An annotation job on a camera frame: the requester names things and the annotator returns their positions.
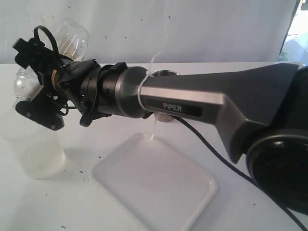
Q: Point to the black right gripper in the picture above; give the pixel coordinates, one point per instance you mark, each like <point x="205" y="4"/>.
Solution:
<point x="62" y="79"/>

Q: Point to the clear shaker lid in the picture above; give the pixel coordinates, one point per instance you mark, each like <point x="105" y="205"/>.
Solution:
<point x="26" y="85"/>

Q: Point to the clear shaker cup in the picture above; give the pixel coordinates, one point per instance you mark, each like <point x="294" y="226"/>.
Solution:
<point x="72" y="39"/>

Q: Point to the translucent plastic container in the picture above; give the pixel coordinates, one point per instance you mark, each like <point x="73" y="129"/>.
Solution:
<point x="37" y="149"/>

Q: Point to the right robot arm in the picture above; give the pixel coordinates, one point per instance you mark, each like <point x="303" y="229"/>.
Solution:
<point x="261" y="113"/>

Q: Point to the white zip tie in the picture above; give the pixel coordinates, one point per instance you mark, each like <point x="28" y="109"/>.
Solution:
<point x="144" y="92"/>

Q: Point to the white plastic tray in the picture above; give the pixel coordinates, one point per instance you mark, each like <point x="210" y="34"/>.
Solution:
<point x="159" y="186"/>

